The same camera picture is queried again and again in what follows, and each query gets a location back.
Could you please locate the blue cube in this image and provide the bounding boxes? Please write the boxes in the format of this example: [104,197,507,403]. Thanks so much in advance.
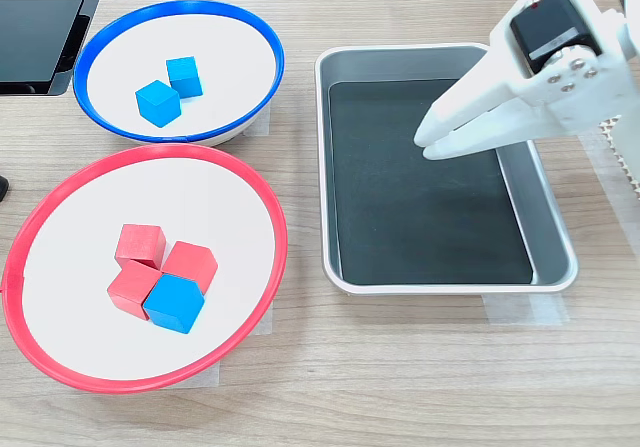
[134,79,182,129]
[165,56,204,100]
[142,273,207,336]

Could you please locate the steel tray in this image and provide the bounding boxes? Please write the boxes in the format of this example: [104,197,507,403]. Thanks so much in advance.
[314,42,580,297]

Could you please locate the black tray mat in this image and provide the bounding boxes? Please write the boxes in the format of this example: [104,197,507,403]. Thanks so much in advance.
[328,79,535,287]

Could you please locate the clear tape strip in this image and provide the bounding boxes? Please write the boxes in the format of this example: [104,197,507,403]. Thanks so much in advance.
[197,359,222,389]
[247,302,275,337]
[239,101,272,141]
[482,294,571,327]

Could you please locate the blue-rimmed white plate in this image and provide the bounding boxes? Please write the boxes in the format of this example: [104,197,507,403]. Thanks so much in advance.
[72,0,286,148]

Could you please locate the red cube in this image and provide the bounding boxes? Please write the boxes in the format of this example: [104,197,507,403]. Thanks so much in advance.
[160,240,220,296]
[106,259,164,322]
[114,223,167,272]

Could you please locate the black flat electronic device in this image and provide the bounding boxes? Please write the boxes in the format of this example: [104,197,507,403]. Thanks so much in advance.
[0,0,112,97]

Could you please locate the red-rimmed white plate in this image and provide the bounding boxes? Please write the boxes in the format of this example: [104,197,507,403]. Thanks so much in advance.
[1,142,290,394]

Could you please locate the pale perforated base plate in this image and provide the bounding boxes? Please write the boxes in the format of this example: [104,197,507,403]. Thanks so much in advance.
[597,114,640,202]

